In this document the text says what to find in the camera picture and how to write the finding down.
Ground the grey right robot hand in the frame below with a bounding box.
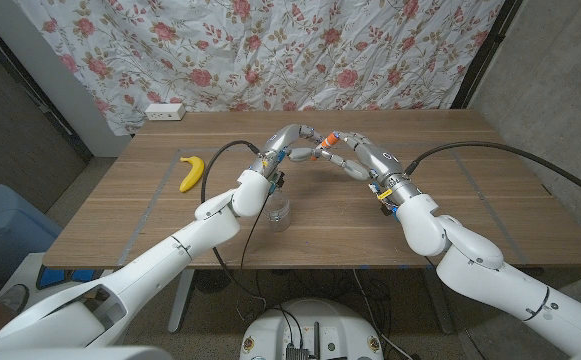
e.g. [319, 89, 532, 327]
[319, 131, 421, 207]

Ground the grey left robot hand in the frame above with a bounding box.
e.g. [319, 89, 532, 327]
[249, 123, 327, 180]

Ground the clear glass jar cup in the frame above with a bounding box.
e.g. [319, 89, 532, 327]
[264, 189, 292, 233]

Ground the floral backdrop cloth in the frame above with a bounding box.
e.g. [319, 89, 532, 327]
[14, 0, 506, 136]

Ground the yellow banana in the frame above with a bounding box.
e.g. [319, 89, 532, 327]
[179, 155, 206, 194]

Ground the white power strip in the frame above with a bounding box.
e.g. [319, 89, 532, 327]
[144, 102, 187, 122]

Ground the black backdrop stand pole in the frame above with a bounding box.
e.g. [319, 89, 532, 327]
[450, 0, 524, 110]

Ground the round black floor fan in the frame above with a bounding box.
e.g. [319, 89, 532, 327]
[193, 268, 235, 295]

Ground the grey table leg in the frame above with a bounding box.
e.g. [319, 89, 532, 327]
[422, 268, 455, 335]

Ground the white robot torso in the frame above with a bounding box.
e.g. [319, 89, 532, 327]
[239, 298, 384, 360]

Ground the white table leg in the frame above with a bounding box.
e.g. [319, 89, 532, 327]
[167, 268, 196, 334]

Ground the blue black floor mat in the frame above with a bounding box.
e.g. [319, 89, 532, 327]
[37, 267, 102, 290]

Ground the blue plastic bin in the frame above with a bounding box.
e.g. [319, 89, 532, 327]
[0, 183, 64, 281]

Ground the white robot head rim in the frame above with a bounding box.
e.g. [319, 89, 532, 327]
[0, 344, 174, 360]

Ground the grey sneaker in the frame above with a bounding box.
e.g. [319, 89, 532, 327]
[0, 283, 31, 314]

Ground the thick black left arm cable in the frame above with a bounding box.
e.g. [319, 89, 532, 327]
[200, 139, 266, 311]

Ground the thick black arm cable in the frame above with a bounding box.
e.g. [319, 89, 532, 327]
[200, 139, 266, 311]
[404, 141, 581, 206]

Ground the thin black left wrist cable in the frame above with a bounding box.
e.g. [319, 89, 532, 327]
[239, 197, 271, 274]

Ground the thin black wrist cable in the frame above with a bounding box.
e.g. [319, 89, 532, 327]
[462, 327, 486, 360]
[239, 197, 271, 274]

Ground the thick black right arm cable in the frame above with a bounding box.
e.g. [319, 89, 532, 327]
[404, 141, 581, 206]

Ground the white floor cable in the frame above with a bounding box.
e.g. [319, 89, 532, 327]
[352, 269, 414, 360]

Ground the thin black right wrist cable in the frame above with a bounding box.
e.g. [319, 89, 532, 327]
[462, 327, 486, 360]

